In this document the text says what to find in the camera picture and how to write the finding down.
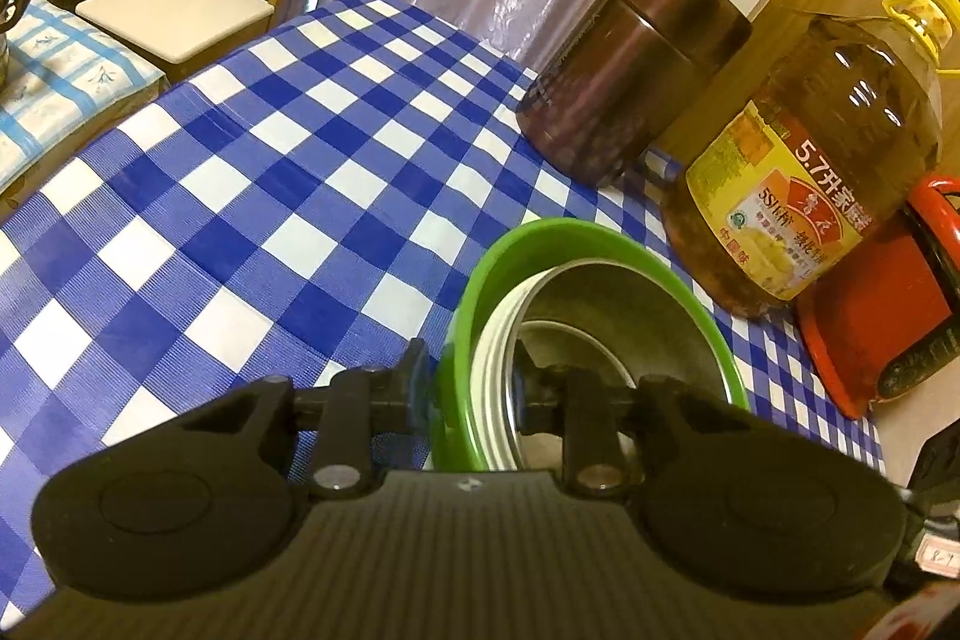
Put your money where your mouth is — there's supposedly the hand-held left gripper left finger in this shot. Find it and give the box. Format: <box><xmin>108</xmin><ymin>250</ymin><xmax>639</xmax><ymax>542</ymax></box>
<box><xmin>187</xmin><ymin>338</ymin><xmax>437</xmax><ymax>495</ymax></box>

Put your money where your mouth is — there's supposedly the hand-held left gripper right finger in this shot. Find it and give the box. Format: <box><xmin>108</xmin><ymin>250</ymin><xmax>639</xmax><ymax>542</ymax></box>
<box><xmin>513</xmin><ymin>361</ymin><xmax>752</xmax><ymax>492</ymax></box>

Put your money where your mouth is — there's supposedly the white bowl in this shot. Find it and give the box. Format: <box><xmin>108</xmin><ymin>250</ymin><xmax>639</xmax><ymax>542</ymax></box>
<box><xmin>471</xmin><ymin>289</ymin><xmax>535</xmax><ymax>470</ymax></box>

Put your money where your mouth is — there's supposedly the green plastic bowl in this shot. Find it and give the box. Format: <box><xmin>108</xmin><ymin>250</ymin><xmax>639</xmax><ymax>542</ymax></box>
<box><xmin>433</xmin><ymin>218</ymin><xmax>751</xmax><ymax>472</ymax></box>

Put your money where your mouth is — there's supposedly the stainless steel bowl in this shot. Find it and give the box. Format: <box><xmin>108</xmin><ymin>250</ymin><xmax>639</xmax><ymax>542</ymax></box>
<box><xmin>504</xmin><ymin>263</ymin><xmax>717</xmax><ymax>468</ymax></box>

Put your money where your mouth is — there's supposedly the red electric cooker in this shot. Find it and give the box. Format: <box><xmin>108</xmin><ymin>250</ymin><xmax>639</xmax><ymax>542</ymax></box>
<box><xmin>796</xmin><ymin>175</ymin><xmax>960</xmax><ymax>422</ymax></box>

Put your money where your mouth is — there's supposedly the blue white checkered tablecloth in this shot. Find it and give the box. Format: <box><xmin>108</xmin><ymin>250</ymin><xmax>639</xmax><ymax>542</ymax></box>
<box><xmin>0</xmin><ymin>0</ymin><xmax>886</xmax><ymax>611</ymax></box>

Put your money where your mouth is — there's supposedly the dark brown jar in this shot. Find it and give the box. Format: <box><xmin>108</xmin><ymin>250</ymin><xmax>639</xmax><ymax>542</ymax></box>
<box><xmin>516</xmin><ymin>0</ymin><xmax>753</xmax><ymax>188</ymax></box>

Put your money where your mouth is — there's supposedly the large cooking oil bottle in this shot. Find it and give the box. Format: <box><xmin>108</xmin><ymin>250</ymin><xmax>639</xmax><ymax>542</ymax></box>
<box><xmin>661</xmin><ymin>0</ymin><xmax>960</xmax><ymax>320</ymax></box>

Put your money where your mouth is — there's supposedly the light blue patterned cloth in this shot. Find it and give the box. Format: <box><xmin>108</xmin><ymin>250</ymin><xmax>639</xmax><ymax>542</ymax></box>
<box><xmin>0</xmin><ymin>0</ymin><xmax>170</xmax><ymax>195</ymax></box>

